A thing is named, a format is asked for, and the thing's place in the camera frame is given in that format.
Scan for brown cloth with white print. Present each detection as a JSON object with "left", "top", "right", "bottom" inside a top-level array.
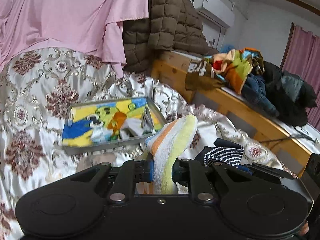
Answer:
[{"left": 185, "top": 59, "right": 227, "bottom": 92}]

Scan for wooden bed frame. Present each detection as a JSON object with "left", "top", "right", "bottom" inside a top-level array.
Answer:
[{"left": 151, "top": 51, "right": 313, "bottom": 178}]

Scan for black jacket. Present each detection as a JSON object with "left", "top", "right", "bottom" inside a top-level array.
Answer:
[{"left": 262, "top": 61, "right": 318, "bottom": 128}]

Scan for white air conditioner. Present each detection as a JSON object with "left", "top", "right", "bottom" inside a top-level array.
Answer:
[{"left": 191, "top": 0, "right": 236, "bottom": 28}]

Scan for pink bed sheet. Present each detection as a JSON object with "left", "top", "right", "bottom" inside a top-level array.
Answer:
[{"left": 0, "top": 0, "right": 151, "bottom": 78}]

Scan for black cable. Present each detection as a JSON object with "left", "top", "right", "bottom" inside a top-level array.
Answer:
[{"left": 260, "top": 127, "right": 316, "bottom": 147}]

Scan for pink curtain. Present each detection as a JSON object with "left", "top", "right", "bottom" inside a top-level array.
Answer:
[{"left": 279, "top": 22, "right": 320, "bottom": 133}]

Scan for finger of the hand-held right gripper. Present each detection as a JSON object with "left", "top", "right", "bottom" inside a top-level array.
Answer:
[{"left": 240, "top": 163, "right": 297, "bottom": 181}]

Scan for navy dotted sock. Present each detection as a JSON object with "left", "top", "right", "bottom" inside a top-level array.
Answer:
[{"left": 194, "top": 138, "right": 244, "bottom": 168}]

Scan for striped pastel sock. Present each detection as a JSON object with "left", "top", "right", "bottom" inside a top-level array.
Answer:
[{"left": 144, "top": 114, "right": 198, "bottom": 196}]

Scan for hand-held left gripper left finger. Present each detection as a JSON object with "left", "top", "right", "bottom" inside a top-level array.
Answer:
[{"left": 70, "top": 158, "right": 154, "bottom": 203}]

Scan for grey metal tray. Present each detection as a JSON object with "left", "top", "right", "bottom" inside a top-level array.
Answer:
[{"left": 63, "top": 96, "right": 168, "bottom": 156}]

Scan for blue jeans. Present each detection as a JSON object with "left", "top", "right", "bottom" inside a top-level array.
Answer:
[{"left": 241, "top": 74, "right": 281, "bottom": 118}]

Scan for brown quilted jacket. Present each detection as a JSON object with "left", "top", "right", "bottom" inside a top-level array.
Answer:
[{"left": 122, "top": 0, "right": 218, "bottom": 73}]

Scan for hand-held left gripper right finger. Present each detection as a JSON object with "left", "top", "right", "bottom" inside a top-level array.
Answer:
[{"left": 172, "top": 159, "right": 253, "bottom": 203}]

